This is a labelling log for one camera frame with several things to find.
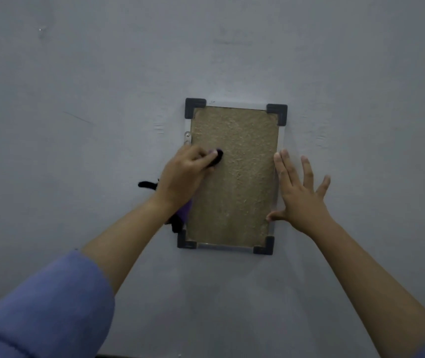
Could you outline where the person's left hand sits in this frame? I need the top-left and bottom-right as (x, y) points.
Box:
(155, 144), (220, 211)

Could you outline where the person's right hand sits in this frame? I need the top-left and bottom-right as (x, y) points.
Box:
(266, 148), (331, 237)

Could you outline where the brown-backed framed board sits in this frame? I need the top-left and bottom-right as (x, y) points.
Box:
(177, 98), (288, 256)

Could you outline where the person's right forearm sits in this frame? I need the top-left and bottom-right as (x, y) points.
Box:
(309, 218), (425, 358)

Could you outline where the person's left forearm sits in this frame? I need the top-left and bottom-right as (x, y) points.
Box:
(81, 193), (191, 296)

